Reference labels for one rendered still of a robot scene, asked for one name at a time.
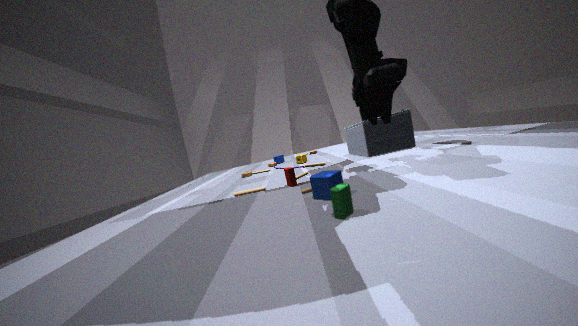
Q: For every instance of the green rectangular block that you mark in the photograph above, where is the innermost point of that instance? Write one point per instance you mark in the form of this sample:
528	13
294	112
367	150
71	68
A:
341	201

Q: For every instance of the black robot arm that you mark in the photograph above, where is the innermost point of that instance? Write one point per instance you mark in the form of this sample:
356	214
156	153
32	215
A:
358	21

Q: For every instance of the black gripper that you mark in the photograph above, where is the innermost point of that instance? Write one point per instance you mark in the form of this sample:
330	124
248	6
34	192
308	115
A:
375	84

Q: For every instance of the yellow wooden block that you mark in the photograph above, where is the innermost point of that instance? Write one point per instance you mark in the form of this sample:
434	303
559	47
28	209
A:
300	159

